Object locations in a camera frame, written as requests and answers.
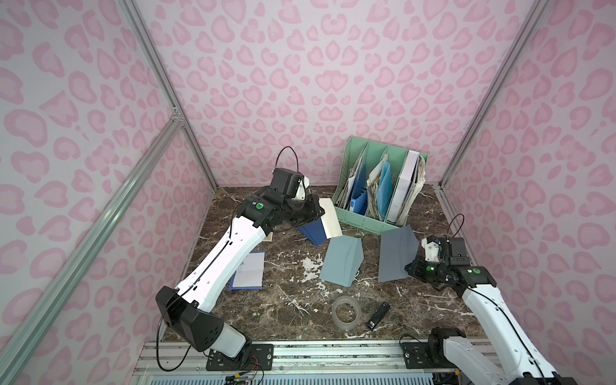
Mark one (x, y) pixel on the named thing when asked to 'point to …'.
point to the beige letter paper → (330, 220)
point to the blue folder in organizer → (384, 192)
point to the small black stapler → (378, 315)
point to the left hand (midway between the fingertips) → (328, 207)
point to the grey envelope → (399, 249)
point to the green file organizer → (355, 195)
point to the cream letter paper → (269, 237)
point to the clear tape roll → (346, 312)
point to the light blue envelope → (343, 257)
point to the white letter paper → (250, 272)
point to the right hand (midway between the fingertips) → (404, 264)
